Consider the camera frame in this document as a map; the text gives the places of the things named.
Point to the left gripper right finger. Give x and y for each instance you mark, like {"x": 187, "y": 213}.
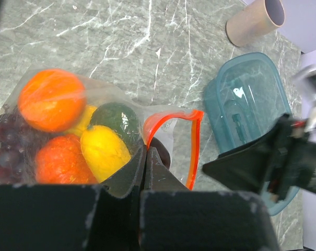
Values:
{"x": 158, "y": 177}

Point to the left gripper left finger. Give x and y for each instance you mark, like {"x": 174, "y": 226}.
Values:
{"x": 121, "y": 183}

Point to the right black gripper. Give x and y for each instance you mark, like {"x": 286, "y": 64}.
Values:
{"x": 293, "y": 162}

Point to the dark avocado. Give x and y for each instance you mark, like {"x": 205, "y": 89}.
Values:
{"x": 162, "y": 151}

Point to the green lime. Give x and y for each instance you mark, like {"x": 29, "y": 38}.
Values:
{"x": 122, "y": 120}

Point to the small orange pumpkin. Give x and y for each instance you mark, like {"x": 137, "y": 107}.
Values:
{"x": 61, "y": 161}

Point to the yellow lemon piece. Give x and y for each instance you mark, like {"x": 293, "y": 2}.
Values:
{"x": 83, "y": 121}

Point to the clear zip top bag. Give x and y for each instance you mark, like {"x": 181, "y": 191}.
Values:
{"x": 157, "y": 121}

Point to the orange tangerine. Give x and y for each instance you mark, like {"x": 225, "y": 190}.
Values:
{"x": 52, "y": 100}

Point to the purple grape bunch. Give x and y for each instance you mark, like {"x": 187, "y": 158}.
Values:
{"x": 17, "y": 147}

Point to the teal plastic food container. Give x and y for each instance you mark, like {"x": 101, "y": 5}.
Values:
{"x": 243, "y": 102}

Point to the beige mug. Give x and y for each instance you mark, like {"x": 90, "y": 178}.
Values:
{"x": 257, "y": 19}

